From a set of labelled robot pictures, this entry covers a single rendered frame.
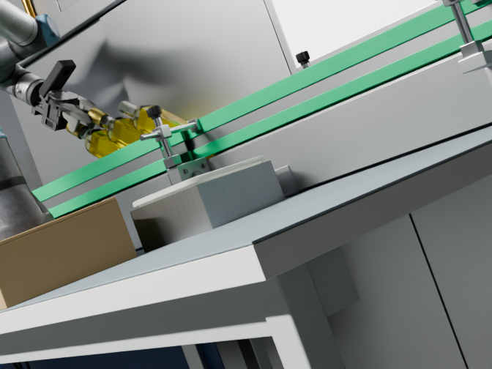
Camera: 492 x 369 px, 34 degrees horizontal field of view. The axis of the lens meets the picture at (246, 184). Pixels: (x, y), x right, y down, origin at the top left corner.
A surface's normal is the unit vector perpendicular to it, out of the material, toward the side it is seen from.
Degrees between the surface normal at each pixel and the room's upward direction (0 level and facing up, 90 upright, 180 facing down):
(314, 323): 90
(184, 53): 90
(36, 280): 90
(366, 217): 90
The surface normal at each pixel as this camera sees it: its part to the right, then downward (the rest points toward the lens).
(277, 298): -0.76, 0.28
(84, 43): -0.58, 0.21
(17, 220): 0.30, -0.50
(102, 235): 0.55, -0.22
